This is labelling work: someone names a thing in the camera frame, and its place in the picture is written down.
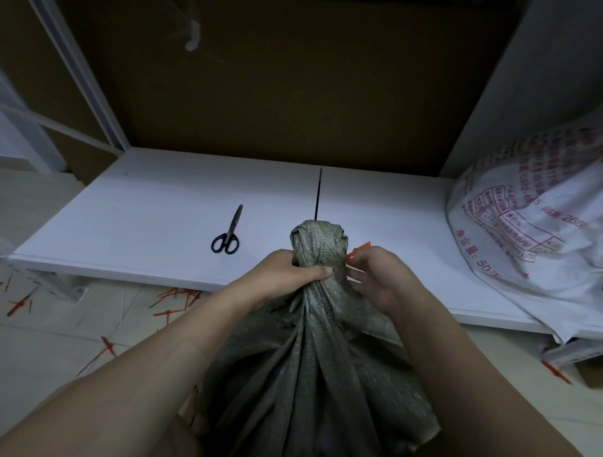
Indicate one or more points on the white metal rack frame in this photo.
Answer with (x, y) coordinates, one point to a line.
(80, 70)

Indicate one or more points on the person's left forearm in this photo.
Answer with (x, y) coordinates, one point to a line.
(127, 376)

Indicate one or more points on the person's left hand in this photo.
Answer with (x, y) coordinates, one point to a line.
(275, 277)

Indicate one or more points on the scattered red tie offcuts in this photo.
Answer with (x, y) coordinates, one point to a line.
(176, 297)

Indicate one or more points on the person's left thumb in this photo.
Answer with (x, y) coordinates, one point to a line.
(316, 273)

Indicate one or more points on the grey woven sack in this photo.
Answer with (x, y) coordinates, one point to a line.
(306, 376)

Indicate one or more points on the person's right thumb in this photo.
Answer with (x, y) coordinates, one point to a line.
(370, 254)

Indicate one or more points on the white plastic hook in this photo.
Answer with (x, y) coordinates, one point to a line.
(192, 40)

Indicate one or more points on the person's right hand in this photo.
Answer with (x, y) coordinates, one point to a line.
(393, 282)

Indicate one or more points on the white metal shelf bracket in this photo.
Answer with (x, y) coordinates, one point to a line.
(70, 289)

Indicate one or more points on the person's right forearm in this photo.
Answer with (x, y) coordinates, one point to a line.
(471, 390)

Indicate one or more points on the white printed woven sack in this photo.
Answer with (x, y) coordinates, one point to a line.
(532, 235)

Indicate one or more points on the black scissors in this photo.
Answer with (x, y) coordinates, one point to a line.
(230, 235)

